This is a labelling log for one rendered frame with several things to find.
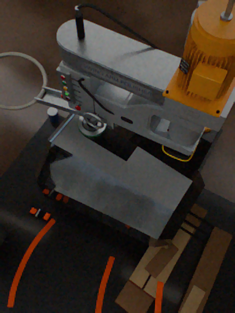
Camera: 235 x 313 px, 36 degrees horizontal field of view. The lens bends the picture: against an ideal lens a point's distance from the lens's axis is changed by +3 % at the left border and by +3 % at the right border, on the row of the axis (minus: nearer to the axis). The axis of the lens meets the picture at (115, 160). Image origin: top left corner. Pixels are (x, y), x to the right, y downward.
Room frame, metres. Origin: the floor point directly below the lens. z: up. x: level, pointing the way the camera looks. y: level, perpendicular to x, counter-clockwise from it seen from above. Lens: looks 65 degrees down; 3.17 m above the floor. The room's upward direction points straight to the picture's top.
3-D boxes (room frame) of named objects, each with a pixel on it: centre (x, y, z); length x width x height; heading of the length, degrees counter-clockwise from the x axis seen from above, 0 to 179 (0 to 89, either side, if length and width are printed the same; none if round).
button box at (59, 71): (1.30, 0.29, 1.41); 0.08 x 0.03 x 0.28; 63
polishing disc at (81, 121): (1.37, 0.17, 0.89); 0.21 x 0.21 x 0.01
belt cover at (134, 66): (1.21, -0.14, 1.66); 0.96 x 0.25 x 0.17; 63
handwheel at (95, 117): (1.21, 0.12, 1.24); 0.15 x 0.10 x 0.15; 63
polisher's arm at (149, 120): (1.17, -0.17, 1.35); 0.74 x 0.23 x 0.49; 63
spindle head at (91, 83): (1.33, 0.10, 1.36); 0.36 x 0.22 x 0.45; 63
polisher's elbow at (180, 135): (1.06, -0.41, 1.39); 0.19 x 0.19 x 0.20
